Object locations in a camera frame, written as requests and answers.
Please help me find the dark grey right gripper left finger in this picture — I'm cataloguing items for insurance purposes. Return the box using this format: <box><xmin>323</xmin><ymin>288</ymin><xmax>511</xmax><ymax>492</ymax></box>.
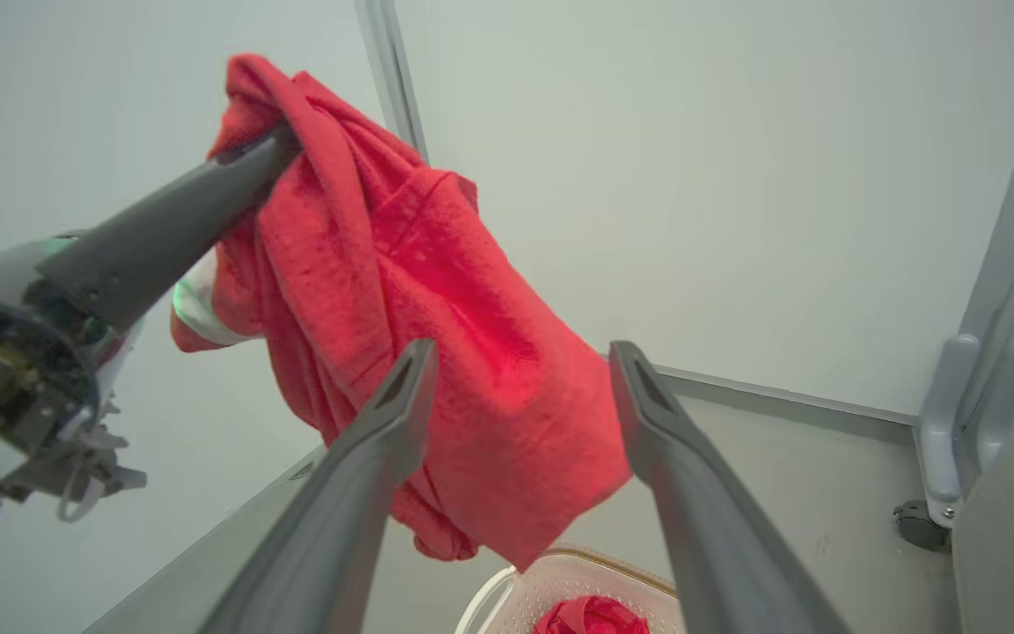
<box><xmin>199</xmin><ymin>339</ymin><xmax>440</xmax><ymax>634</ymax></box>

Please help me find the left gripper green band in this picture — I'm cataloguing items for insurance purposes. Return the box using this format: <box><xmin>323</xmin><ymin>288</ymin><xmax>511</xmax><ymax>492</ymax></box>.
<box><xmin>0</xmin><ymin>122</ymin><xmax>303</xmax><ymax>560</ymax></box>

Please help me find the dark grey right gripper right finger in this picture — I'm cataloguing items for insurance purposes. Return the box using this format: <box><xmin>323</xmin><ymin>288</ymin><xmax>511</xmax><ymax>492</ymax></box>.
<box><xmin>608</xmin><ymin>341</ymin><xmax>853</xmax><ymax>634</ymax></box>

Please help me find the red shirt with white trim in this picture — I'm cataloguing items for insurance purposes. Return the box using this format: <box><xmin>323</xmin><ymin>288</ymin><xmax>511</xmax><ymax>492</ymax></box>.
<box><xmin>170</xmin><ymin>53</ymin><xmax>634</xmax><ymax>573</ymax></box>

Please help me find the white perforated laundry basket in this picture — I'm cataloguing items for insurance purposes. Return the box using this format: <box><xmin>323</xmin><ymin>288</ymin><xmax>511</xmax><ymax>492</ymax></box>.
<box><xmin>454</xmin><ymin>546</ymin><xmax>680</xmax><ymax>634</ymax></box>

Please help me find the crumpled plain red garment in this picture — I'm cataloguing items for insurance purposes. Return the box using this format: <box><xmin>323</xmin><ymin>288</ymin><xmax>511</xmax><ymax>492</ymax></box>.
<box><xmin>532</xmin><ymin>595</ymin><xmax>651</xmax><ymax>634</ymax></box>

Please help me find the black caster wheel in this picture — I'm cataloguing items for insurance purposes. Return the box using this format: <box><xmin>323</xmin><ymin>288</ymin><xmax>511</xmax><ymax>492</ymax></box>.
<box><xmin>893</xmin><ymin>500</ymin><xmax>953</xmax><ymax>554</ymax></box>

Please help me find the grey partition foot bracket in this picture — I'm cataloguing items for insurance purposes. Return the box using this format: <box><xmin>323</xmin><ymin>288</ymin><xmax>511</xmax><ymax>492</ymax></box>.
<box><xmin>915</xmin><ymin>333</ymin><xmax>1014</xmax><ymax>529</ymax></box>

